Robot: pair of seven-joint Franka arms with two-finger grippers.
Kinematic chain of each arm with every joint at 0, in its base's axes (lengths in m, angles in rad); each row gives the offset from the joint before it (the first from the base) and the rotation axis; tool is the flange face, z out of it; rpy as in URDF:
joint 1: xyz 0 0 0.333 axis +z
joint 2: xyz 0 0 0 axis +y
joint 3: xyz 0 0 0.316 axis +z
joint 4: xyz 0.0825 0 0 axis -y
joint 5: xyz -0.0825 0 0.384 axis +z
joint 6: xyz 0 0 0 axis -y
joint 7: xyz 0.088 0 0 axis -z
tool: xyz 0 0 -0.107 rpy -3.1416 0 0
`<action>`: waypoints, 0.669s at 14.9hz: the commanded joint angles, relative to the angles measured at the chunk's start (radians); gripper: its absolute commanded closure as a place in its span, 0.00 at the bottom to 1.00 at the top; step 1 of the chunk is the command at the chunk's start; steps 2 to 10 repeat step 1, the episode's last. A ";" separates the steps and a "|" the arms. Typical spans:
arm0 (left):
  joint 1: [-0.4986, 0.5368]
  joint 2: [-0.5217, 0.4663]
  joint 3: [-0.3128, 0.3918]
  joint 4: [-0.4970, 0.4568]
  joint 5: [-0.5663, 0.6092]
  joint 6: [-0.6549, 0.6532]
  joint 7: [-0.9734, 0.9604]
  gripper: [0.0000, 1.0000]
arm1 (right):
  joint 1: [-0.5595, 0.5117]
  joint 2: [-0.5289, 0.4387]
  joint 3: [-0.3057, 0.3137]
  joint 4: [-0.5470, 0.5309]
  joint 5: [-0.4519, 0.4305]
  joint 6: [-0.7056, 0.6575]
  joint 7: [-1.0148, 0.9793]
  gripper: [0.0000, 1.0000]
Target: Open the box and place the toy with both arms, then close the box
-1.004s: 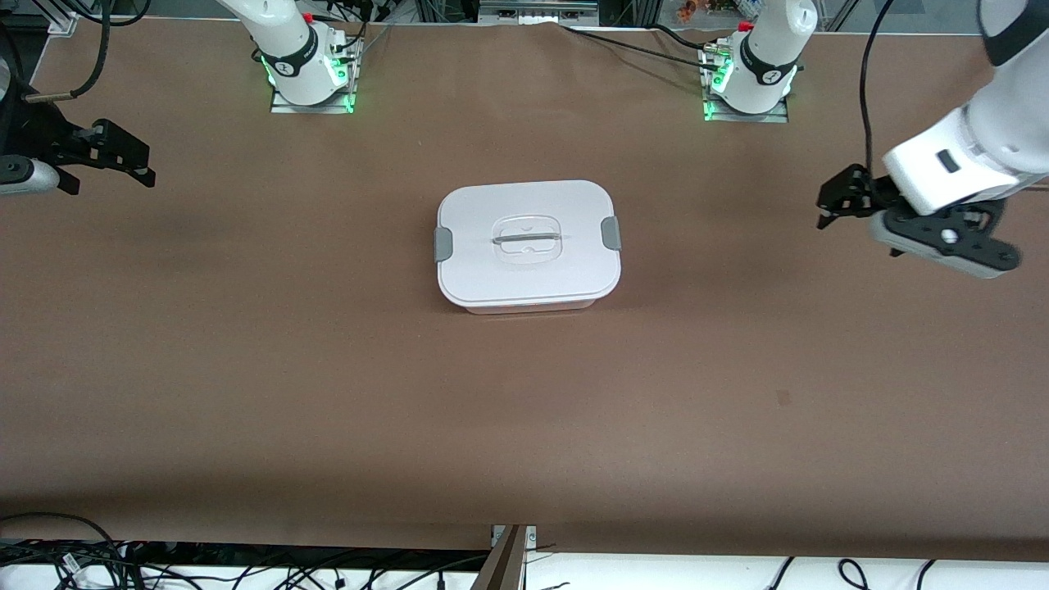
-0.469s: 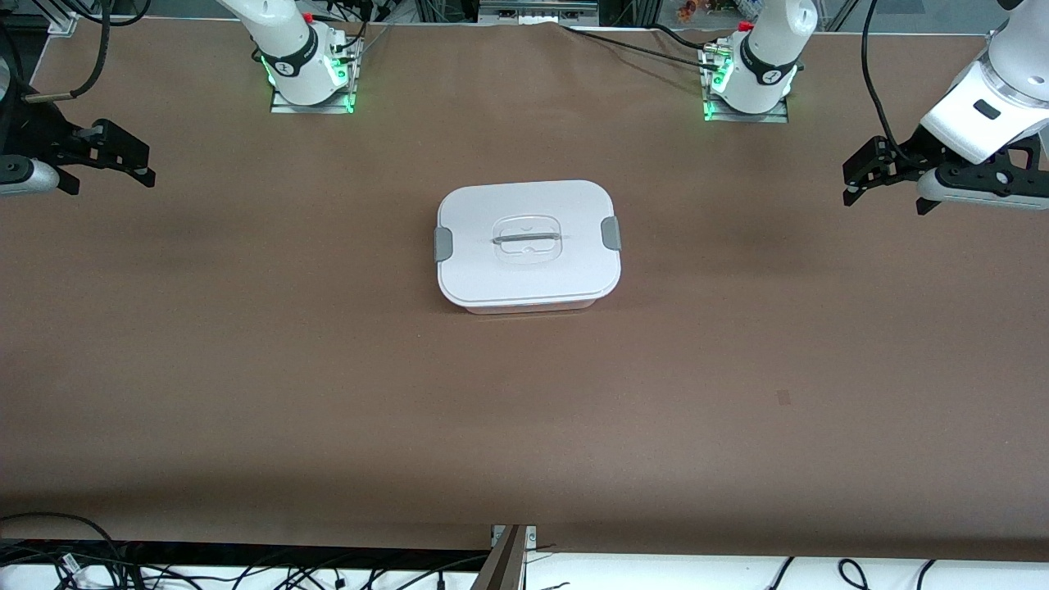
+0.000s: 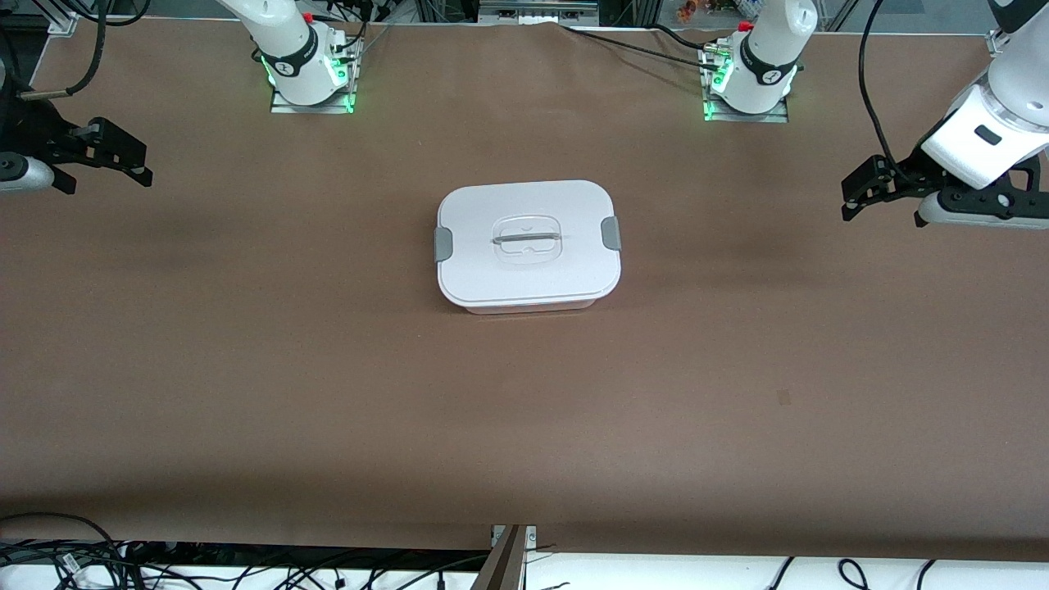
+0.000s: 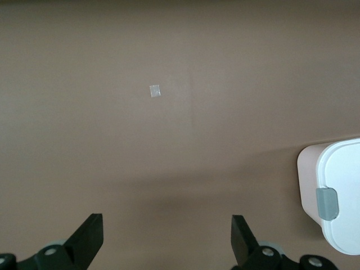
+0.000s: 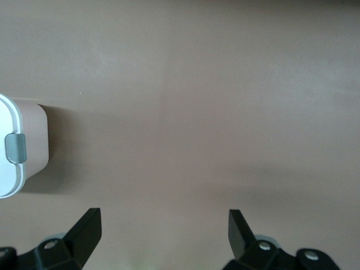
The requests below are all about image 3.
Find brown wooden beam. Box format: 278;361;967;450
471;524;527;590

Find pink translucent plastic box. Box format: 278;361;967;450
447;293;601;316

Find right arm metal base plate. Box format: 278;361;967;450
270;29;363;115

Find colourful small items heap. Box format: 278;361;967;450
676;0;763;21

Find white box lid grey clips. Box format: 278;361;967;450
434;179;622;306

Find brown table cover sheet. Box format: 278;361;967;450
0;16;1049;562

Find grey metal frame piece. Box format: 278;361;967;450
478;0;601;27

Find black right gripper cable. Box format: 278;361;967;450
20;0;109;101

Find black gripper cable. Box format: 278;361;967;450
858;0;923;177
20;0;109;101

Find long black base cable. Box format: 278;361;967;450
561;23;722;73

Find short black base cable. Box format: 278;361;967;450
652;23;718;52

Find thin black base cable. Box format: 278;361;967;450
344;20;393;65

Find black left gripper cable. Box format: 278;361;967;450
858;0;923;177

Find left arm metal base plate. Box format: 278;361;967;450
702;41;790;124

